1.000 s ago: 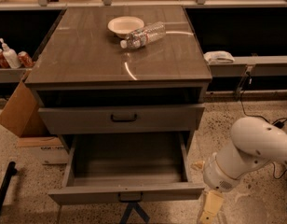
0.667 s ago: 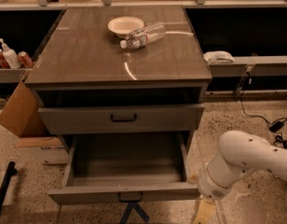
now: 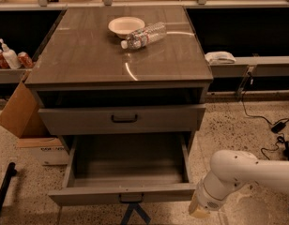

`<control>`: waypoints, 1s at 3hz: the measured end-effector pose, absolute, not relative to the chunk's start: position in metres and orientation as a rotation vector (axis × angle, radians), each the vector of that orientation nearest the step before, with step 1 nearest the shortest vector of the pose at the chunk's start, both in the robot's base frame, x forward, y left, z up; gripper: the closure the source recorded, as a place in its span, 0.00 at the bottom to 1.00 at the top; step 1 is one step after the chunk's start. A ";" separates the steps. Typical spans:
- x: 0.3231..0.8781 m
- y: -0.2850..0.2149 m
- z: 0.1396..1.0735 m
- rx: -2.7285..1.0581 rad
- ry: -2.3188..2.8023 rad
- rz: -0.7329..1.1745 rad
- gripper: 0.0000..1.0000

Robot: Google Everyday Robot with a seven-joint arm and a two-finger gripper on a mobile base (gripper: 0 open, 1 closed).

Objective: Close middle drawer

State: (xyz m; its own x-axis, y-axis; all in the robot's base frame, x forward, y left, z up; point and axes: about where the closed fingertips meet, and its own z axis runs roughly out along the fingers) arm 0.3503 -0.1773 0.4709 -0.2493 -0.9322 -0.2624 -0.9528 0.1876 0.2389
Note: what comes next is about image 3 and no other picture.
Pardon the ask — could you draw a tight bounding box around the grey drawer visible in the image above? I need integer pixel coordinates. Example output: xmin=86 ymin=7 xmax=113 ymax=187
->
xmin=49 ymin=133 xmax=196 ymax=206
xmin=38 ymin=105 xmax=205 ymax=135

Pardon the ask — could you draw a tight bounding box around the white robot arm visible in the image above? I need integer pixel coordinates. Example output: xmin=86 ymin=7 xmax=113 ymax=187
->
xmin=189 ymin=150 xmax=289 ymax=218

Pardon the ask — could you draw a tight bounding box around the grey top drawer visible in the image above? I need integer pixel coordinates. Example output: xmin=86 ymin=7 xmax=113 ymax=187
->
xmin=38 ymin=105 xmax=205 ymax=135

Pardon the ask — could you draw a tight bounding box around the grey drawer cabinet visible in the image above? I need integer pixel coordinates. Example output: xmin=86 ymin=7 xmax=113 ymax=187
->
xmin=24 ymin=5 xmax=214 ymax=186

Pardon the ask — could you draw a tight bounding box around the black power adapter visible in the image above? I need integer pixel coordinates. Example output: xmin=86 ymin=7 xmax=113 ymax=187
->
xmin=271 ymin=121 xmax=286 ymax=133

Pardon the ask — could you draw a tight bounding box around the folded white cloth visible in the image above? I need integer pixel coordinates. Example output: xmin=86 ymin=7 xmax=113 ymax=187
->
xmin=205 ymin=52 xmax=236 ymax=64

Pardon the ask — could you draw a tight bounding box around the white printed cardboard box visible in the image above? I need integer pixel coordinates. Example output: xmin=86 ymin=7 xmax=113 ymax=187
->
xmin=17 ymin=138 xmax=68 ymax=166

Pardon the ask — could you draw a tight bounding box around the clear plastic water bottle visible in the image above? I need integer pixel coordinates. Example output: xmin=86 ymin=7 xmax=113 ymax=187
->
xmin=121 ymin=22 xmax=166 ymax=50

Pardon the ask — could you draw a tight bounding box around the black bar lower left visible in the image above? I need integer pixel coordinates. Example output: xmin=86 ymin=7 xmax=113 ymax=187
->
xmin=0 ymin=162 xmax=17 ymax=213

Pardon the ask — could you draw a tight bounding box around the brown cardboard box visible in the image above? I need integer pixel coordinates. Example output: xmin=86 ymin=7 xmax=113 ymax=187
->
xmin=0 ymin=71 xmax=49 ymax=139

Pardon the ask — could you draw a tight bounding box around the white paper bowl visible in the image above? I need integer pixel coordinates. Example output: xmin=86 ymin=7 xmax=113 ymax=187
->
xmin=108 ymin=17 xmax=145 ymax=38

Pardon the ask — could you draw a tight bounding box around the red soda can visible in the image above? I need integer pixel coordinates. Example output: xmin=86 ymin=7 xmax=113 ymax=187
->
xmin=18 ymin=52 xmax=34 ymax=68

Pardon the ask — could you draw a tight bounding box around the red can at edge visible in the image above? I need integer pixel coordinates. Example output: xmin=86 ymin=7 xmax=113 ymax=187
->
xmin=0 ymin=49 xmax=9 ymax=70

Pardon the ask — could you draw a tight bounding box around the black cable on floor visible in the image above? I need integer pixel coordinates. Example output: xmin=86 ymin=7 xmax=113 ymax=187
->
xmin=240 ymin=91 xmax=289 ymax=161

